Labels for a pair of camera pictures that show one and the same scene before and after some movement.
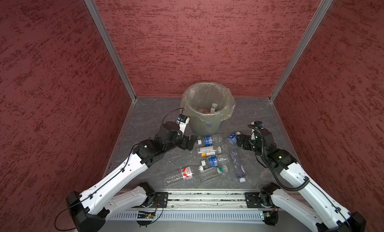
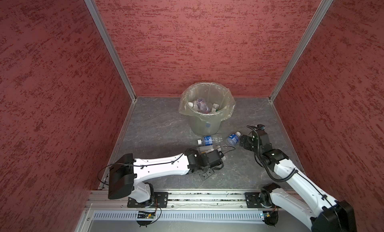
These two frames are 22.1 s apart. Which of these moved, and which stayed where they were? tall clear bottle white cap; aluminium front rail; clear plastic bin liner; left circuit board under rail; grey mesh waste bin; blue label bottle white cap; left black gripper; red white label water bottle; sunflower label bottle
Moved: left black gripper; red white label water bottle; tall clear bottle white cap
Stayed: clear plastic bin liner; blue label bottle white cap; sunflower label bottle; left circuit board under rail; aluminium front rail; grey mesh waste bin
